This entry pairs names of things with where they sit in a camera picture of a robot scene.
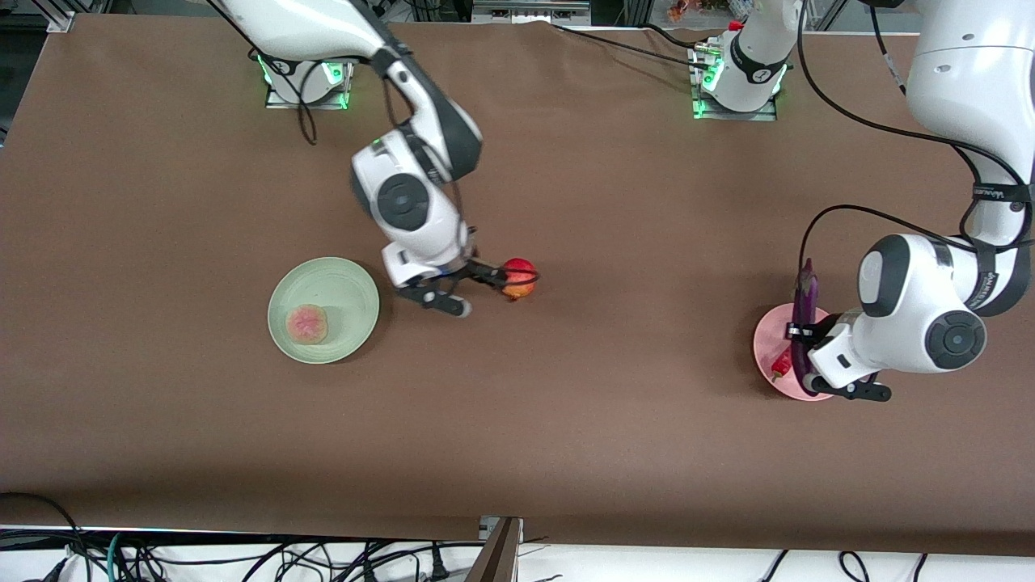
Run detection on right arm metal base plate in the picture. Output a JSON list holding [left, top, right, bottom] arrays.
[[264, 57, 352, 111]]

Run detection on metal camera post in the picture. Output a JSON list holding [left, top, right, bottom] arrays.
[[466, 516, 525, 582]]

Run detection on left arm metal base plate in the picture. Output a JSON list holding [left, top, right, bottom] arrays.
[[690, 44, 779, 123]]

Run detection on light green round plate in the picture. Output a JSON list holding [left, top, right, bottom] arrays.
[[268, 257, 381, 365]]

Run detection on pink round plate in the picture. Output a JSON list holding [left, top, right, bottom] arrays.
[[753, 303, 839, 403]]

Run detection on long black table cable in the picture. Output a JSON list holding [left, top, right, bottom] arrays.
[[552, 23, 714, 74]]

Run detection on red pomegranate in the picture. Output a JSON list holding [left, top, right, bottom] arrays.
[[501, 258, 539, 302]]

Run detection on brown table cloth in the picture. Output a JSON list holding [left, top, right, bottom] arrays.
[[0, 15, 1035, 559]]

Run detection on black tangled floor cable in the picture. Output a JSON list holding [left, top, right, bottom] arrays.
[[121, 535, 486, 582]]

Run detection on aluminium frame rail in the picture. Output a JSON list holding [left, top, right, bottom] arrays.
[[471, 0, 593, 25]]

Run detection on thick black looped floor cable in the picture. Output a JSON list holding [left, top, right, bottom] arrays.
[[0, 491, 86, 582]]

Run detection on purple eggplant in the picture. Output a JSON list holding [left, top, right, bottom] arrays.
[[792, 258, 820, 397]]

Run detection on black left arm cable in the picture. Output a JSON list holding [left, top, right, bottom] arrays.
[[796, 0, 1035, 272]]

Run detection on pink beige peach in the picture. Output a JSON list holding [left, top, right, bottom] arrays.
[[286, 304, 330, 347]]

